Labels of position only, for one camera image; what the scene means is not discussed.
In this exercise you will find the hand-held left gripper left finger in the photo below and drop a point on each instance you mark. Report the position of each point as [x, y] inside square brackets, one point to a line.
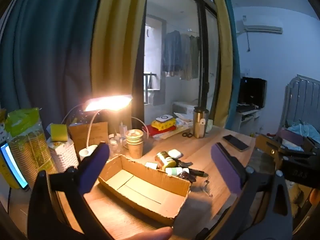
[95, 165]

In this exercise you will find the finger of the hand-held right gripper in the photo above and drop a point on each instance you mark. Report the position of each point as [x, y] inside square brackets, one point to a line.
[267, 143]

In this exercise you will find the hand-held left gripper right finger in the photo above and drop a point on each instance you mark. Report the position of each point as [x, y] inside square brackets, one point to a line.
[226, 167]

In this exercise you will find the black tube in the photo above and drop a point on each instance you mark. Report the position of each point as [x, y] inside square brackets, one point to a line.
[198, 172]

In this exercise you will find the small white bottle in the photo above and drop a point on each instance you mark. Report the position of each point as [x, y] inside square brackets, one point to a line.
[176, 171]

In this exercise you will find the white earbuds case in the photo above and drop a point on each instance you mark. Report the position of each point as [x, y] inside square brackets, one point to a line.
[175, 153]

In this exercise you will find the torn cardboard box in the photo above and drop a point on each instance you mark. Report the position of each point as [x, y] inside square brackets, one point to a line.
[140, 192]

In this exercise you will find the white charger plug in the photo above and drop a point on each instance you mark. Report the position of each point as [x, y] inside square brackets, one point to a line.
[151, 165]

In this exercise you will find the jar with yellow lid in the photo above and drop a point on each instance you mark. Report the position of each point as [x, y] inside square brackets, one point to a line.
[165, 160]

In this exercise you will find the person's right hand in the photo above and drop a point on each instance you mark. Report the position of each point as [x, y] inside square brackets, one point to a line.
[315, 196]

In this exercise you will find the person's left hand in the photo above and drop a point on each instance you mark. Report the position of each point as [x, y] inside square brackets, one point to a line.
[150, 233]

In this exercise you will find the black phone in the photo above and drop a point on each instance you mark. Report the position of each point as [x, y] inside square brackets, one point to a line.
[235, 143]

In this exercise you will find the white woven basket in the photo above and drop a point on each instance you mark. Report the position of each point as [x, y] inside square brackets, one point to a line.
[63, 157]

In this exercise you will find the white monitor stand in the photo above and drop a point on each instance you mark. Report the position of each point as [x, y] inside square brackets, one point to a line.
[248, 117]

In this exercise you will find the brown lamp packaging box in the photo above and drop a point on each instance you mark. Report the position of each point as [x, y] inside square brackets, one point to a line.
[80, 133]

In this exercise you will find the light blue cloth pile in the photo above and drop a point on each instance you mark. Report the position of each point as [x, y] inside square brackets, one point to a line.
[303, 130]

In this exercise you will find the stack of paper cups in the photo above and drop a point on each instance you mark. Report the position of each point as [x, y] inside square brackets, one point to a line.
[135, 145]

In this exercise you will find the yellow green sponge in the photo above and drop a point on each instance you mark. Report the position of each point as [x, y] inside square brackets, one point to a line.
[59, 133]

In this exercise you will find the black scissors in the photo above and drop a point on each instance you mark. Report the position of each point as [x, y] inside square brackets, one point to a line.
[187, 135]

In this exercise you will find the steel thermos flask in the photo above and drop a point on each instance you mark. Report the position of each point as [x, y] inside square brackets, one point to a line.
[200, 123]

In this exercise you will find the black monitor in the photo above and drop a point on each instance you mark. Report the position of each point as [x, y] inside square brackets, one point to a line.
[252, 92]

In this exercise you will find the grey ribbed headboard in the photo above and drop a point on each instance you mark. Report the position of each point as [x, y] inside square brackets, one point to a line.
[305, 97]

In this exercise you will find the white desk lamp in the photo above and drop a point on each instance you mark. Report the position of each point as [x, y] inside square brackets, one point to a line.
[107, 103]

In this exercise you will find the stack of white papers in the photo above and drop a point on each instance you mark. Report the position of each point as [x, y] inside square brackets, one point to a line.
[183, 120]

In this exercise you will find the green pack of paper cups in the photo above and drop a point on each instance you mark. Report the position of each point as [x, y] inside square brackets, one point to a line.
[27, 145]

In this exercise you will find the red book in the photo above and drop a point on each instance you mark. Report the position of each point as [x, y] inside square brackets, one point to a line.
[160, 131]

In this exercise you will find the white washing machine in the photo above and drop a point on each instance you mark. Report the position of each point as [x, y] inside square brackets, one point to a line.
[183, 107]

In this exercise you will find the yellow wipes pack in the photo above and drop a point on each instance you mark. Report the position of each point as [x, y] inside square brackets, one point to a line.
[163, 125]

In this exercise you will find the white round-marked device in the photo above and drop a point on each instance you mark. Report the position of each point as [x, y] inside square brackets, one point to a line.
[164, 118]

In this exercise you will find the teal curtain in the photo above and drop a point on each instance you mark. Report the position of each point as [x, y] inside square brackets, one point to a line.
[50, 42]
[236, 67]

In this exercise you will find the phone with lit screen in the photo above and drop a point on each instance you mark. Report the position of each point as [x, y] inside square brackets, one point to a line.
[11, 165]

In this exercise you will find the yellow curtain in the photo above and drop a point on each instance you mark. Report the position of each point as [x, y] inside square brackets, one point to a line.
[223, 55]
[117, 42]

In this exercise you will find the hanging green shirt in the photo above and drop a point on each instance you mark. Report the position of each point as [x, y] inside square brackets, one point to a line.
[195, 57]

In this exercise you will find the hanging grey shirt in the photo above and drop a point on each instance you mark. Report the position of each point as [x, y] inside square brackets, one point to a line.
[185, 57]

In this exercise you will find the white air conditioner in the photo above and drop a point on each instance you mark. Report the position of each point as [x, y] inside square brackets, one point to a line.
[263, 26]

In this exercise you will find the hanging blue jacket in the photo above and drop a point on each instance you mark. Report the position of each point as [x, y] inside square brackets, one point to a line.
[171, 51]

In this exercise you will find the white wall charger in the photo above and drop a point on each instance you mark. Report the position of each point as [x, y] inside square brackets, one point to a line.
[123, 129]

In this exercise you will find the black door frame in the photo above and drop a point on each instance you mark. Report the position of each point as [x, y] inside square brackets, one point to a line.
[203, 55]

